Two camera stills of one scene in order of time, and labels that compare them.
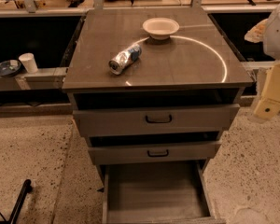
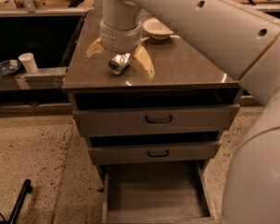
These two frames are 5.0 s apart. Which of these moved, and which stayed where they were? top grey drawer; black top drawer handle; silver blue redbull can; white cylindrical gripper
Moved: white cylindrical gripper
Stayed: black top drawer handle; silver blue redbull can; top grey drawer
